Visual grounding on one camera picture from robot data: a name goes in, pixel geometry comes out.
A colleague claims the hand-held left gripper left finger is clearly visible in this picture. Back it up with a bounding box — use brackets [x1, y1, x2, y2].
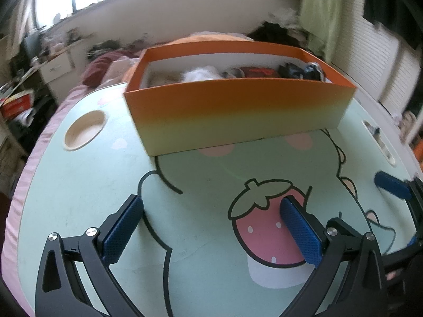
[35, 195, 146, 317]

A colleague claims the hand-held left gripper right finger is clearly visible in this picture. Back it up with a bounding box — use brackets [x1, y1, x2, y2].
[278, 195, 389, 317]

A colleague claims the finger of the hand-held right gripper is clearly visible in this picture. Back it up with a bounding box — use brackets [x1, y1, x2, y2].
[374, 171, 423, 238]
[383, 234, 423, 269]

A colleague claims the orange cardboard box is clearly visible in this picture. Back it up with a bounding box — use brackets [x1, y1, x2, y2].
[124, 38, 357, 157]

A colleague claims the mint green cartoon desktop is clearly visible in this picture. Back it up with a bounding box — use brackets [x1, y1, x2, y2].
[16, 82, 419, 317]

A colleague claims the pink bed sheet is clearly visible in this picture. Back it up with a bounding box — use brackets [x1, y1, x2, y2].
[0, 82, 86, 314]

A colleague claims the white louvered wardrobe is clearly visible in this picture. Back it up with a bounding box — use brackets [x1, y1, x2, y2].
[330, 7, 423, 133]

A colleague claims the black lace trimmed cloth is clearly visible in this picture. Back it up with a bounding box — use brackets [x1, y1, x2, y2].
[303, 61, 328, 81]

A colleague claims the black wallet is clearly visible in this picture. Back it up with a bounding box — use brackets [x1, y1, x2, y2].
[278, 62, 305, 79]

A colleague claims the pink fluffy blanket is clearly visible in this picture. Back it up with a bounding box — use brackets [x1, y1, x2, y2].
[106, 58, 141, 83]

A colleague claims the dark red cloth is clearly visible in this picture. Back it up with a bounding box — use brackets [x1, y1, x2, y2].
[82, 54, 123, 87]

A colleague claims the red box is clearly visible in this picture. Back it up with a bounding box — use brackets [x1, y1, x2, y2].
[0, 90, 36, 119]

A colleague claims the white fluffy plush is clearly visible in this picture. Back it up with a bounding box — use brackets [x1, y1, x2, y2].
[181, 67, 223, 83]

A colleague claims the white drawer cabinet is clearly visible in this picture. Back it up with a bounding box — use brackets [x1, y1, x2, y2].
[40, 51, 74, 84]

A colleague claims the dark hanging cloth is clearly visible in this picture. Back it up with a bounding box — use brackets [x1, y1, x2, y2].
[363, 0, 417, 50]

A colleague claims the green curtain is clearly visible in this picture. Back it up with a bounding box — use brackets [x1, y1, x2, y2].
[299, 0, 342, 70]

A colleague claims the black clothes pile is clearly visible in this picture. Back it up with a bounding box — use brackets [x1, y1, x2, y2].
[248, 21, 309, 51]

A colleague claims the white clothes pile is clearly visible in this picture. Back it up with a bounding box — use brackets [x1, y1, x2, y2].
[269, 8, 302, 27]

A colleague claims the black chair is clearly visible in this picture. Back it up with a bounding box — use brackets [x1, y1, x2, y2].
[22, 35, 43, 64]

